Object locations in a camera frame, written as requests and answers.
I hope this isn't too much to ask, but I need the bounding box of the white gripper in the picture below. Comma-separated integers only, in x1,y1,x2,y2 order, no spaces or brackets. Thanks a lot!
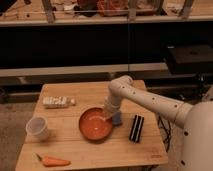
103,100,122,126

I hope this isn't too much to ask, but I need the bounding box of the orange ceramic bowl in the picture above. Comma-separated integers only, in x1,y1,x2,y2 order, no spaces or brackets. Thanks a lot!
79,107,113,141

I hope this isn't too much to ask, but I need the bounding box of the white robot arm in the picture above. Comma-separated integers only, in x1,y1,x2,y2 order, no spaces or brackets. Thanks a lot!
103,75,213,171

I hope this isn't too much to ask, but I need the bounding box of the black striped block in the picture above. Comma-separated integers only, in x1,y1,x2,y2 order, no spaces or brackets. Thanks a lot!
129,115,144,143

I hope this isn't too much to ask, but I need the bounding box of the wooden table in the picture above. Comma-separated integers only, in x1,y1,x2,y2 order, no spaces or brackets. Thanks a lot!
16,82,168,171

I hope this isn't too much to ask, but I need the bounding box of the white plastic cup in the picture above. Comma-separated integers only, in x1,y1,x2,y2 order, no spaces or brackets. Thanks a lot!
25,117,49,141

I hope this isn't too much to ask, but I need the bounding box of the orange toy carrot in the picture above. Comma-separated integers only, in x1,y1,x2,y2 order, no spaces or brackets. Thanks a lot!
37,155,71,167

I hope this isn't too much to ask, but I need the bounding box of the black box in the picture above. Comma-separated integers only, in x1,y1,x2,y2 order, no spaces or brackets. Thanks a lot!
165,45,213,74

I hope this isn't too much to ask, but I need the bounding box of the long shelf bench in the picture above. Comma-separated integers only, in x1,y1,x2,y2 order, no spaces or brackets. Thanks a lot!
0,0,213,27

